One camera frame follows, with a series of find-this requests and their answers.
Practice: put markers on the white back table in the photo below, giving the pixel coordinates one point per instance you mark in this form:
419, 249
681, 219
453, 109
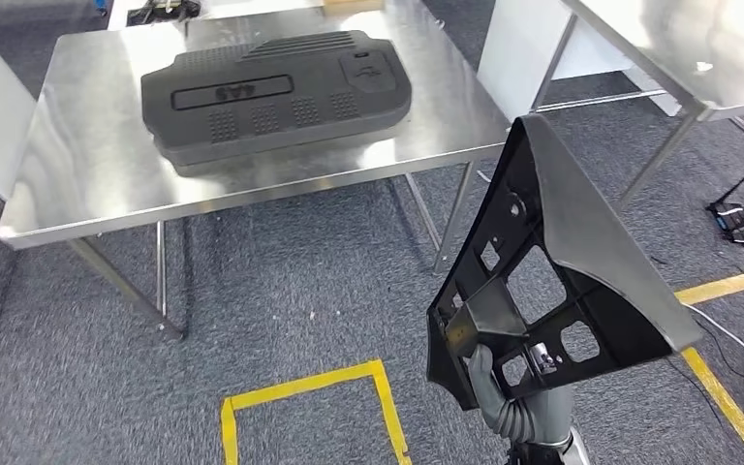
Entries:
231, 9

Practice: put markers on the black handheld controller device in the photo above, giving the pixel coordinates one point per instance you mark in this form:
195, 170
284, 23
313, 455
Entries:
163, 11

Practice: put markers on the black wifi router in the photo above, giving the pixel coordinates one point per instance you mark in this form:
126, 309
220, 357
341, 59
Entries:
734, 221

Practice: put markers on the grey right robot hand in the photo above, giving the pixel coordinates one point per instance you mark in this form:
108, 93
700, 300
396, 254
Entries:
542, 417

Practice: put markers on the stainless steel workbench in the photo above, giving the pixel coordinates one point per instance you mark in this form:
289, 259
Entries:
89, 160

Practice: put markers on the black plastic plate bracket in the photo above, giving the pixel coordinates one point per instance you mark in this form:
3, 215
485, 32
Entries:
593, 231

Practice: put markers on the dark grey engine cover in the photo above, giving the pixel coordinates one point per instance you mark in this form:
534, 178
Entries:
269, 109

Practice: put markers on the yellow floor tape square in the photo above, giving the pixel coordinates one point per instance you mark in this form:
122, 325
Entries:
308, 383
731, 284

